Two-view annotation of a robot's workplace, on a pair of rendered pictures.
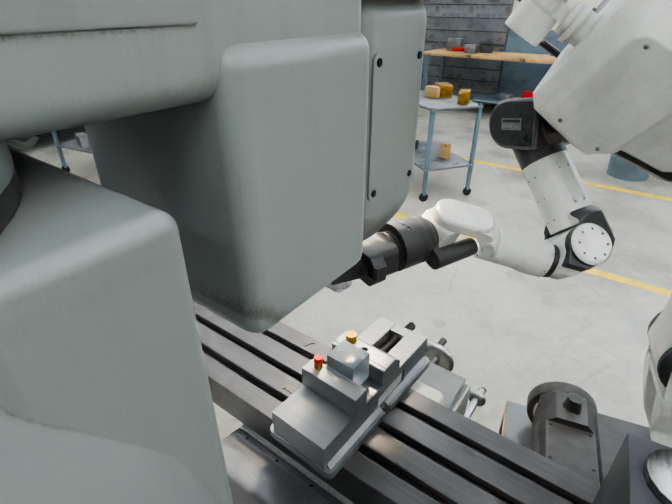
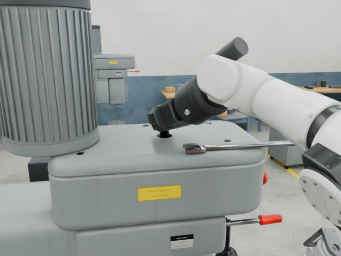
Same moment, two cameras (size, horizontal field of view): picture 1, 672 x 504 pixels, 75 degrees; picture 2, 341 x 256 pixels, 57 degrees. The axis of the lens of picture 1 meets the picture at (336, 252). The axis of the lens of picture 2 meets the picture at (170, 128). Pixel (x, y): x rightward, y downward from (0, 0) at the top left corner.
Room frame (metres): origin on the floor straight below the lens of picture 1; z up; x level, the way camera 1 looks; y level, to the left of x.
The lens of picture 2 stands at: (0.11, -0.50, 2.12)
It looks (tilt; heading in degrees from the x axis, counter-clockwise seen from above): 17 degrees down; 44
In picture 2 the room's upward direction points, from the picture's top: straight up
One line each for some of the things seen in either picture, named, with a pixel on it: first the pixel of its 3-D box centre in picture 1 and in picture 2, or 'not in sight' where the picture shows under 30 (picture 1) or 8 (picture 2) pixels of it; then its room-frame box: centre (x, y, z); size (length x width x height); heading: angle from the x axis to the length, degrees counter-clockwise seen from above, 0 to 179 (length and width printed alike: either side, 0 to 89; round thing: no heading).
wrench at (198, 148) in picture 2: not in sight; (240, 145); (0.67, -0.18, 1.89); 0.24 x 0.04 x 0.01; 142
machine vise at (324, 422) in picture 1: (357, 376); not in sight; (0.63, -0.04, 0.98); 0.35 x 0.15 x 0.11; 141
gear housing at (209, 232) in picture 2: not in sight; (147, 214); (0.58, 0.02, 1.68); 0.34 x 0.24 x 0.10; 144
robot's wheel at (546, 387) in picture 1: (561, 410); not in sight; (0.95, -0.71, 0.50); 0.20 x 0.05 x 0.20; 67
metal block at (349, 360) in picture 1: (348, 365); not in sight; (0.60, -0.02, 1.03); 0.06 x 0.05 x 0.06; 51
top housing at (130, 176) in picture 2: not in sight; (158, 166); (0.61, 0.01, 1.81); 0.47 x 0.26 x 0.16; 144
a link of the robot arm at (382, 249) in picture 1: (382, 251); not in sight; (0.67, -0.08, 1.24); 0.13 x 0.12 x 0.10; 32
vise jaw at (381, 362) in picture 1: (365, 355); not in sight; (0.65, -0.06, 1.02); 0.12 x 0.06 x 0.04; 51
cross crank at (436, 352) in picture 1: (431, 365); not in sight; (1.02, -0.30, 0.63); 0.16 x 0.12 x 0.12; 144
